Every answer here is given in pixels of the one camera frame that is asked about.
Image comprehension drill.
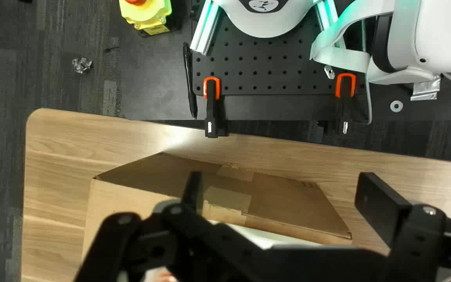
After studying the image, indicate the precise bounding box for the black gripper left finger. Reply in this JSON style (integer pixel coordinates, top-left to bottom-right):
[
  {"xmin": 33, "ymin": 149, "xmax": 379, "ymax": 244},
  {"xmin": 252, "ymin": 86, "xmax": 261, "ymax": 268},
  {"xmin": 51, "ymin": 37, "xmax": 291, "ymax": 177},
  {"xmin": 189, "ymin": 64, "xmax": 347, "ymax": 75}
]
[{"xmin": 73, "ymin": 170, "xmax": 269, "ymax": 282}]

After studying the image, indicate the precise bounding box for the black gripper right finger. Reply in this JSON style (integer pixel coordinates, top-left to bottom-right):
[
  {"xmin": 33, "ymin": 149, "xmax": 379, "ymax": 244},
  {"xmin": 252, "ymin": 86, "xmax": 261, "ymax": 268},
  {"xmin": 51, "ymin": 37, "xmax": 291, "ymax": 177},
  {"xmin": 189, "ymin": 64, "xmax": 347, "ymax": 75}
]
[{"xmin": 354, "ymin": 170, "xmax": 451, "ymax": 282}]

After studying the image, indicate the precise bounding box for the aluminium extrusion bar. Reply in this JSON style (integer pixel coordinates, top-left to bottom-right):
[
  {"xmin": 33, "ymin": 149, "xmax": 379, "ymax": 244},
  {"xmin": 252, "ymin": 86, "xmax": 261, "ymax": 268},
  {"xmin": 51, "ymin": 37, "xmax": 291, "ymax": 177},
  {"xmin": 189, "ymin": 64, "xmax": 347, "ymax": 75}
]
[{"xmin": 189, "ymin": 0, "xmax": 225, "ymax": 56}]

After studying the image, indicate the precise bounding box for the brown cardboard box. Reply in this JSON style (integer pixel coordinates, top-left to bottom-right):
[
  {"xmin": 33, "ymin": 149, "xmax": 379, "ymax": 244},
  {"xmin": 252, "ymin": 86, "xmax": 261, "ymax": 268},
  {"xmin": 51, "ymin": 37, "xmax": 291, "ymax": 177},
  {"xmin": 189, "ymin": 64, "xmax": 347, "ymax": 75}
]
[{"xmin": 92, "ymin": 152, "xmax": 354, "ymax": 247}]

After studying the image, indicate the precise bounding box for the yellow emergency stop button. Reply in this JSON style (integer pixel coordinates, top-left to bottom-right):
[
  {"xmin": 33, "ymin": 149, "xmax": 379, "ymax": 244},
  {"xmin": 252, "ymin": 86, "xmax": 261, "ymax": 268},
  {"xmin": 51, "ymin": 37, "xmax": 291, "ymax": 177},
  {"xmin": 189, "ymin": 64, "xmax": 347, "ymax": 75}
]
[{"xmin": 117, "ymin": 0, "xmax": 173, "ymax": 37}]

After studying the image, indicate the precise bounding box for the orange-handled black clamp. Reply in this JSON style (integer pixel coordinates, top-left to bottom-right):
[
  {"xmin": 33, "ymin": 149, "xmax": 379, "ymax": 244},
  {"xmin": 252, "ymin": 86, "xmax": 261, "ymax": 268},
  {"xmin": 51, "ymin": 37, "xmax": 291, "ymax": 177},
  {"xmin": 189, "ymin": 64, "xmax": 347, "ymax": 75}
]
[
  {"xmin": 200, "ymin": 75, "xmax": 230, "ymax": 139},
  {"xmin": 333, "ymin": 72, "xmax": 360, "ymax": 136}
]

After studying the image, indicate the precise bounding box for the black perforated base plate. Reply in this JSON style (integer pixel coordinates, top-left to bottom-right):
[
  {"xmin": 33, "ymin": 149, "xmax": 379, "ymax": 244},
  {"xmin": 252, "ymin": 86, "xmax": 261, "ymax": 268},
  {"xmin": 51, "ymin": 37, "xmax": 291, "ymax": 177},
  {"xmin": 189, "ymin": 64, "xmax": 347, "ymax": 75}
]
[{"xmin": 184, "ymin": 20, "xmax": 372, "ymax": 113}]

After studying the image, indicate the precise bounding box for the pile of metal screws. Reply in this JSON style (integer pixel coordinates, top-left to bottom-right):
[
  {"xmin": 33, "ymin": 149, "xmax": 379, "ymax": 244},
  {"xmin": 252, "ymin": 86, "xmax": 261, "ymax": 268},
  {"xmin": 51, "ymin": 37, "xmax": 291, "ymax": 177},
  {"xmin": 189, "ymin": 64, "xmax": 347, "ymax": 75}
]
[{"xmin": 70, "ymin": 55, "xmax": 94, "ymax": 75}]

